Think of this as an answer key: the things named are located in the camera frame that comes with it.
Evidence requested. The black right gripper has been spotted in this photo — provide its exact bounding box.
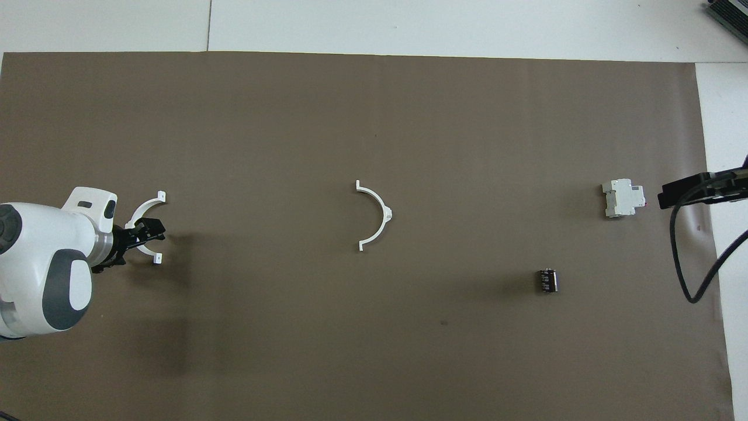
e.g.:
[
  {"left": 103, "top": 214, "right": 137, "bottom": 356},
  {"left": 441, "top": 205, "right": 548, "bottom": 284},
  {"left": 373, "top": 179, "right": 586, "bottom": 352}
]
[{"left": 659, "top": 165, "right": 748, "bottom": 209}]

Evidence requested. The brown paper table mat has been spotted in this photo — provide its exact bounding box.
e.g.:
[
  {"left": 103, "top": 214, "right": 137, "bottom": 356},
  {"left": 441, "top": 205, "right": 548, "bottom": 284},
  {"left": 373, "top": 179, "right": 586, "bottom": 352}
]
[{"left": 0, "top": 51, "right": 736, "bottom": 421}]

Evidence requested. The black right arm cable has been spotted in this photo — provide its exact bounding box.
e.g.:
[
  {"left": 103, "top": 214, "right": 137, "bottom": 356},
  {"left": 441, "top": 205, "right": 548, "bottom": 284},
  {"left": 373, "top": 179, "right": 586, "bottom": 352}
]
[{"left": 670, "top": 172, "right": 748, "bottom": 303}]

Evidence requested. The grey ribbed device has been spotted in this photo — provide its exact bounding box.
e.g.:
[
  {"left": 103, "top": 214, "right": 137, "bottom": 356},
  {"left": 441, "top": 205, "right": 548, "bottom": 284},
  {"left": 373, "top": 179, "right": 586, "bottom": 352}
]
[{"left": 704, "top": 0, "right": 748, "bottom": 39}]

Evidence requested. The white circuit breaker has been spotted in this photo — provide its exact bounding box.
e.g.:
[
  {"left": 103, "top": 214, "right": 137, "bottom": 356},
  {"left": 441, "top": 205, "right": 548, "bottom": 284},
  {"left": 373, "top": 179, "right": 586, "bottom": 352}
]
[{"left": 602, "top": 178, "right": 645, "bottom": 219}]

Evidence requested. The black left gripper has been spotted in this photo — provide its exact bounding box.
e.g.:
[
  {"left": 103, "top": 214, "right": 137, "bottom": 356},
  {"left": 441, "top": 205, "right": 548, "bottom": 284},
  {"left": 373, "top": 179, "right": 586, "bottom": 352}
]
[{"left": 91, "top": 218, "right": 167, "bottom": 274}]

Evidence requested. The white half-ring pipe clamp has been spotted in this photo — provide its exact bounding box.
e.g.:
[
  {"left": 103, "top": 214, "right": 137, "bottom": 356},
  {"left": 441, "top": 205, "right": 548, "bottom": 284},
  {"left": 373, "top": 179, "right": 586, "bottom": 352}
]
[
  {"left": 356, "top": 180, "right": 393, "bottom": 252},
  {"left": 124, "top": 191, "right": 167, "bottom": 265}
]

